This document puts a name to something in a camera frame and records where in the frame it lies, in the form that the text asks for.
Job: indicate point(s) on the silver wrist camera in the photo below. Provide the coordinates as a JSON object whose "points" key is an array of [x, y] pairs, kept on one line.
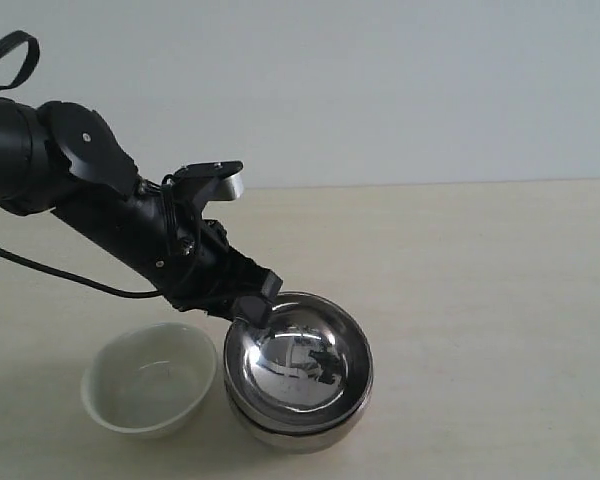
{"points": [[200, 183]]}

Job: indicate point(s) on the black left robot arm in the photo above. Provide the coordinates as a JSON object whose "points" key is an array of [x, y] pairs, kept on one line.
{"points": [[63, 158]]}

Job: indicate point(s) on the white ceramic bowl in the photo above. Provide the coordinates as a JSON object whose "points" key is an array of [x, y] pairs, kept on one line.
{"points": [[149, 382]]}

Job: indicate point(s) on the ribbed stainless steel bowl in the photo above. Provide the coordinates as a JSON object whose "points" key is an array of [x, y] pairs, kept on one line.
{"points": [[309, 370]]}

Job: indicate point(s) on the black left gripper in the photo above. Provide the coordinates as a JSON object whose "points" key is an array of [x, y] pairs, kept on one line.
{"points": [[187, 258]]}

